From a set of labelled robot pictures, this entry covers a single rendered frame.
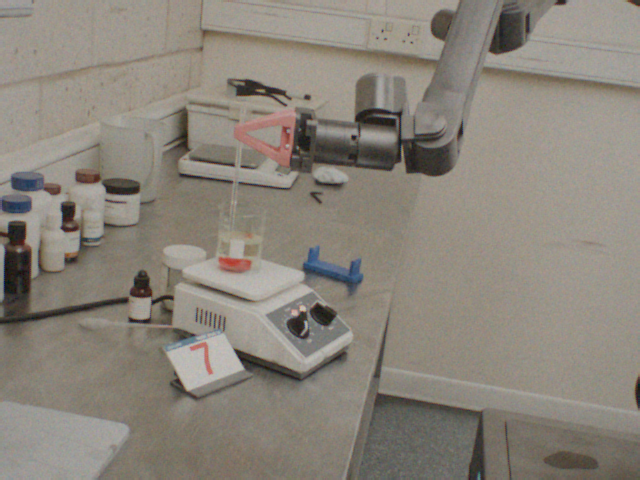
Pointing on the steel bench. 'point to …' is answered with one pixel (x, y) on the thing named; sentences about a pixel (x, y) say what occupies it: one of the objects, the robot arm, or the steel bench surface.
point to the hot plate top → (272, 273)
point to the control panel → (319, 335)
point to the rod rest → (333, 267)
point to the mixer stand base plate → (55, 444)
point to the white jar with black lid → (121, 201)
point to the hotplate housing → (249, 326)
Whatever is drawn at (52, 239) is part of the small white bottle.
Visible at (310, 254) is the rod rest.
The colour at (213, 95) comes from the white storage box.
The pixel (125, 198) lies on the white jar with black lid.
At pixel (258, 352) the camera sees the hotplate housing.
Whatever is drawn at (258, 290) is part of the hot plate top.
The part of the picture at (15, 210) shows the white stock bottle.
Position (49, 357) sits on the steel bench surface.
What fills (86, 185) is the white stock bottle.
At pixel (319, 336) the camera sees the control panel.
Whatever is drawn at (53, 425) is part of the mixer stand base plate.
